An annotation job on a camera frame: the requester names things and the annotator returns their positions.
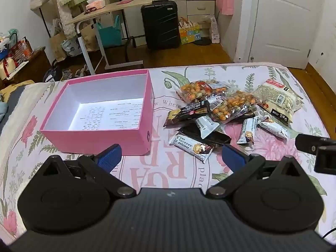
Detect orange pea snack bag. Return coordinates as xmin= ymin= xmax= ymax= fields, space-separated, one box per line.
xmin=210 ymin=91 xmax=263 ymax=124

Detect black cable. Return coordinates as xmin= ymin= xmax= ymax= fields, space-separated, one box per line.
xmin=322 ymin=227 xmax=336 ymax=242

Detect yellow pillow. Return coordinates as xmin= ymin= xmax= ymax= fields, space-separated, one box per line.
xmin=0 ymin=80 xmax=34 ymax=103

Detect colourful cardboard box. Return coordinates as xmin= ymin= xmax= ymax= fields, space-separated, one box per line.
xmin=178 ymin=17 xmax=202 ymax=45

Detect white plastic bag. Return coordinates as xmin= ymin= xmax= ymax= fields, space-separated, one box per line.
xmin=210 ymin=16 xmax=220 ymax=44

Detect light blue plastic bag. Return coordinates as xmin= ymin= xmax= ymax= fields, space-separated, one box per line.
xmin=61 ymin=39 xmax=80 ymax=56

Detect pair of sneakers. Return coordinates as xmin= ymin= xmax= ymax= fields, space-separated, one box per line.
xmin=62 ymin=66 xmax=88 ymax=80

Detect wooden nightstand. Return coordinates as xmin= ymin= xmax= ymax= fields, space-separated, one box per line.
xmin=0 ymin=47 xmax=51 ymax=90

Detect wooden side table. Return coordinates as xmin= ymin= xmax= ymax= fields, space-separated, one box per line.
xmin=65 ymin=0 xmax=154 ymax=75

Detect pink cardboard box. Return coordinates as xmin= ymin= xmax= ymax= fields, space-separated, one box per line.
xmin=39 ymin=69 xmax=154 ymax=156

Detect cream bag with red ribbon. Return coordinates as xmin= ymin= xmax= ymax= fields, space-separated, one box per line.
xmin=0 ymin=56 xmax=17 ymax=80

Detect clear bag mixed nuts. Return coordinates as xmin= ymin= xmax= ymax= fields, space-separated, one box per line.
xmin=176 ymin=80 xmax=229 ymax=104

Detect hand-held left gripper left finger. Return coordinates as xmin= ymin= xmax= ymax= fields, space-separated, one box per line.
xmin=39 ymin=144 xmax=137 ymax=198

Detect grey bed cover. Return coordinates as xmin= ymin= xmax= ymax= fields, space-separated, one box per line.
xmin=0 ymin=84 xmax=27 ymax=132

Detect black clothes rack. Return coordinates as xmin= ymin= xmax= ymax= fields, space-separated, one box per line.
xmin=30 ymin=0 xmax=137 ymax=49

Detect dark brown snack bar packet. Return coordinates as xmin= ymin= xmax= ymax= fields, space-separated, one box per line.
xmin=163 ymin=100 xmax=211 ymax=128

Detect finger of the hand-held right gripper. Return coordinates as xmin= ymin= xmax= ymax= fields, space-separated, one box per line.
xmin=295 ymin=134 xmax=336 ymax=153

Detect black bag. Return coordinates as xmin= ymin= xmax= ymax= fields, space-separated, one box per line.
xmin=43 ymin=60 xmax=63 ymax=82

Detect printed paper sheet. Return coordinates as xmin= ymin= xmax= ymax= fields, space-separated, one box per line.
xmin=70 ymin=98 xmax=143 ymax=130

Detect white snack bar packet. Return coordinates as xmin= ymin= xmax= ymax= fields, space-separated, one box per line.
xmin=195 ymin=115 xmax=221 ymax=139
xmin=169 ymin=134 xmax=214 ymax=163
xmin=236 ymin=118 xmax=257 ymax=145
xmin=258 ymin=117 xmax=292 ymax=140

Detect large beige snack packet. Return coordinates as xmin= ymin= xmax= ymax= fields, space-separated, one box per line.
xmin=252 ymin=79 xmax=305 ymax=122

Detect plain black snack packet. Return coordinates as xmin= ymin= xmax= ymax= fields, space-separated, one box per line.
xmin=178 ymin=125 xmax=232 ymax=149

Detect black suitcase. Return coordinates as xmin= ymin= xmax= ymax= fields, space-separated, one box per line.
xmin=141 ymin=1 xmax=181 ymax=50

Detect brown paper bag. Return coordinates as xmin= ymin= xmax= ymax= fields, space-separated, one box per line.
xmin=80 ymin=24 xmax=100 ymax=51
xmin=50 ymin=18 xmax=69 ymax=62

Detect pink paper bag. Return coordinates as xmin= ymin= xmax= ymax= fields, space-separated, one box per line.
xmin=216 ymin=0 xmax=235 ymax=15

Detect red and white shopping bag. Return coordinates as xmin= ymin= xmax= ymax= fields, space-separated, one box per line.
xmin=10 ymin=39 xmax=33 ymax=63

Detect pink tissue box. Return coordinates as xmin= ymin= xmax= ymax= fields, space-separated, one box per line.
xmin=85 ymin=0 xmax=106 ymax=10

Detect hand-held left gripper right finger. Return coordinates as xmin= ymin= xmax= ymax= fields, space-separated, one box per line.
xmin=205 ymin=144 xmax=302 ymax=198

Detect white door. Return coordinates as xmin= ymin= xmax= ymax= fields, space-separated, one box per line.
xmin=248 ymin=0 xmax=326 ymax=70

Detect teal bag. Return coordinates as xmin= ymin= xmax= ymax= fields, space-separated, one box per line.
xmin=96 ymin=15 xmax=122 ymax=48

